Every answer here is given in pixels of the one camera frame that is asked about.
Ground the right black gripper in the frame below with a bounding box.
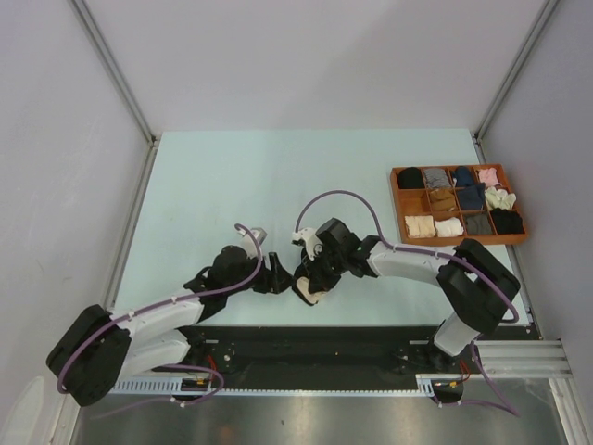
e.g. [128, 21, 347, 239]
[302, 246, 347, 293]

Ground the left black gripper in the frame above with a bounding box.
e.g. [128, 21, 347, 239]
[224, 249, 296, 296]

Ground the black underwear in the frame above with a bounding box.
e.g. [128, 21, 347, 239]
[291, 249, 329, 307]

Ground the brown boxer underwear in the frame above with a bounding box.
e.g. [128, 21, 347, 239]
[428, 188, 457, 212]

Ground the navy blue underwear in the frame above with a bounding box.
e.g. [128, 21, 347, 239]
[456, 183, 486, 210]

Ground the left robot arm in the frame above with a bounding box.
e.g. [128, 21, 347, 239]
[45, 246, 292, 407]

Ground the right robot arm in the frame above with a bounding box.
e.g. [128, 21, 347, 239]
[292, 218, 521, 372]

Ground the rolled beige garment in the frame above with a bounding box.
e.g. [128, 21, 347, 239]
[404, 215, 436, 239]

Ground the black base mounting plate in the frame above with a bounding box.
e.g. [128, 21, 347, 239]
[151, 324, 483, 393]

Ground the rolled black garment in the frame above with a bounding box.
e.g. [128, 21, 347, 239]
[397, 167, 424, 190]
[490, 209, 524, 235]

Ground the wooden compartment tray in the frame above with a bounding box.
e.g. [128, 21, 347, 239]
[390, 164, 528, 247]

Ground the rolled white garment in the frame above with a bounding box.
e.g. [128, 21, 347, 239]
[435, 217, 464, 238]

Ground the rolled grey striped garment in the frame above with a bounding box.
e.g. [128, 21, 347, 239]
[423, 167, 451, 189]

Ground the rolled dark grey garment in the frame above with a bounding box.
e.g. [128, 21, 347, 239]
[464, 213, 494, 236]

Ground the rolled navy garment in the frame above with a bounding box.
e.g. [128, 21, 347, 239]
[451, 166, 475, 188]

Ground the rolled cream garment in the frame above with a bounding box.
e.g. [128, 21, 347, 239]
[485, 186, 517, 210]

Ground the rolled pink garment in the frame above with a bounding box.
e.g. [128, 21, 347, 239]
[477, 168, 500, 187]

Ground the rolled black garment front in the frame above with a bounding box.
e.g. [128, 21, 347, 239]
[490, 209, 524, 235]

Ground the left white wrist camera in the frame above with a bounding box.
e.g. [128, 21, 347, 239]
[237, 227, 267, 259]

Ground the white slotted cable duct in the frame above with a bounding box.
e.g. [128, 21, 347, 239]
[109, 372, 461, 398]

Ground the right aluminium frame post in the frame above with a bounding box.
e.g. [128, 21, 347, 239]
[473, 0, 562, 143]

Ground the aluminium frame post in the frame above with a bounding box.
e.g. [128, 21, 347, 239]
[69, 0, 161, 145]
[473, 0, 562, 143]

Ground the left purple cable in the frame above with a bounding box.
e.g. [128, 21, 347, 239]
[56, 222, 263, 421]

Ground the purple cable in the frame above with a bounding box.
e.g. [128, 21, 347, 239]
[294, 189, 520, 417]
[56, 222, 263, 421]

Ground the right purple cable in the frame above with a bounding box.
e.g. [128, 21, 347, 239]
[294, 189, 520, 417]

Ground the left aluminium frame post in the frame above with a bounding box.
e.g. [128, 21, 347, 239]
[69, 0, 161, 145]

